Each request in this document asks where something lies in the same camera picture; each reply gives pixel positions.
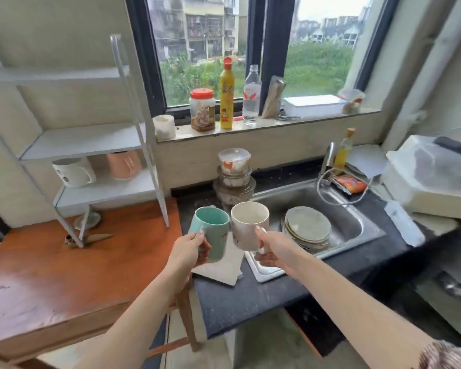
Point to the person's left thumb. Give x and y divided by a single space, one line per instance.
194 237

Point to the black window frame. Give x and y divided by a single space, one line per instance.
269 42

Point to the white cup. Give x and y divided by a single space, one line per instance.
164 127

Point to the small grey dish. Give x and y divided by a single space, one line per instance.
87 221

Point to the wooden table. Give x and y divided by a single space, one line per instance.
61 280

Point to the stack of plates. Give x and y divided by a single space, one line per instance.
307 228

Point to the clear lidded food container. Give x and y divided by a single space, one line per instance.
234 161

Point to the red-lidded plastic jar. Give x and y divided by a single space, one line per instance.
202 109

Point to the crumpled plastic bag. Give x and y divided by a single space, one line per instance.
273 96

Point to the person's left hand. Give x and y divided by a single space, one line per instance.
184 253

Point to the person's right thumb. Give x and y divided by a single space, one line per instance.
262 236

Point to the person's right forearm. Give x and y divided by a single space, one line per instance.
353 303

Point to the metal faucet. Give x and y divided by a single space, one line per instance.
327 159

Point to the white box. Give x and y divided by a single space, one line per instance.
315 104

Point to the person's right hand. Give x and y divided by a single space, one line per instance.
278 249

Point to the yellow squeeze bottle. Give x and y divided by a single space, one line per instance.
226 96

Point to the pink cup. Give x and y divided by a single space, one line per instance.
124 164

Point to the white plastic tray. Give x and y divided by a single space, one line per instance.
263 270

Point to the small plastic packet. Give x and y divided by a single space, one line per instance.
351 100

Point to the orange snack packet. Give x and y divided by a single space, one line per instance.
349 184

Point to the white ceramic mug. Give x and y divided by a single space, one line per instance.
249 230

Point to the clear plastic bag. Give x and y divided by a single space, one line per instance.
404 223

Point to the white cutting board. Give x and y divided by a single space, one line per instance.
224 267

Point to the white printed mug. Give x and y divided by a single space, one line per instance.
73 172

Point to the stainless steel sink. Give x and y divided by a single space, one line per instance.
330 215

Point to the clear plastic water bottle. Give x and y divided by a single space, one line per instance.
251 96

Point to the oil bottle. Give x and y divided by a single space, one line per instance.
344 149

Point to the white paper sheet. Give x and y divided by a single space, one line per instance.
367 159

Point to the teal ceramic mug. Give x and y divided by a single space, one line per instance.
212 233

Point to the person's left forearm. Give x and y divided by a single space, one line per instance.
134 322

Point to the white metal shelf rack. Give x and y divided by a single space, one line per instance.
80 138

